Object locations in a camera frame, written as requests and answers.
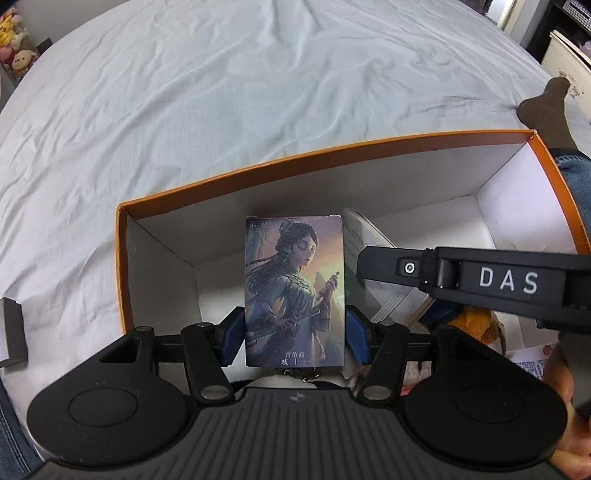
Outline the small grey box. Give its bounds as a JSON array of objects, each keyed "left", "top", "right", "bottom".
[{"left": 0, "top": 298, "right": 29, "bottom": 368}]

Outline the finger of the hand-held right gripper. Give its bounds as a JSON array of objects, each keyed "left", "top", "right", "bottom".
[{"left": 356, "top": 246, "right": 437, "bottom": 292}]

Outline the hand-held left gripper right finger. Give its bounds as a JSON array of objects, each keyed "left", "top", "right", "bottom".
[{"left": 345, "top": 305, "right": 509, "bottom": 403}]

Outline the white floral storage bin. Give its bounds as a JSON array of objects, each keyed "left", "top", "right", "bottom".
[{"left": 540, "top": 30, "right": 591, "bottom": 124}]

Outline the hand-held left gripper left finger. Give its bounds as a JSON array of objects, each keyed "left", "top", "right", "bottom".
[{"left": 95, "top": 307, "right": 246, "bottom": 403}]

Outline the person's right hand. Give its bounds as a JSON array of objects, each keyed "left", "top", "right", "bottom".
[{"left": 542, "top": 344, "right": 591, "bottom": 462}]

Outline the person's left jeans leg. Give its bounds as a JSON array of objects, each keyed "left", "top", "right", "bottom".
[{"left": 0, "top": 381, "right": 40, "bottom": 469}]

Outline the orange cardboard box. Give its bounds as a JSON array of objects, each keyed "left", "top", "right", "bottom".
[{"left": 115, "top": 129, "right": 591, "bottom": 384}]

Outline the person's right brown sock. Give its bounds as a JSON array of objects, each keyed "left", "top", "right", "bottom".
[{"left": 517, "top": 76, "right": 581, "bottom": 154}]

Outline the orange brown plush toy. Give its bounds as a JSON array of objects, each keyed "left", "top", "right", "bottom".
[{"left": 427, "top": 302, "right": 507, "bottom": 357}]

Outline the plush toys pile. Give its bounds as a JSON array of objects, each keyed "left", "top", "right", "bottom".
[{"left": 0, "top": 11, "right": 40, "bottom": 82}]

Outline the printed card box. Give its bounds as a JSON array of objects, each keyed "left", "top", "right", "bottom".
[{"left": 244, "top": 213, "right": 346, "bottom": 368}]

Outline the pink printed paper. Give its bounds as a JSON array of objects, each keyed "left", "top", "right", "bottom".
[{"left": 508, "top": 344, "right": 555, "bottom": 385}]

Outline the white book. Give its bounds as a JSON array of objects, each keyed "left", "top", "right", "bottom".
[{"left": 344, "top": 209, "right": 437, "bottom": 324}]

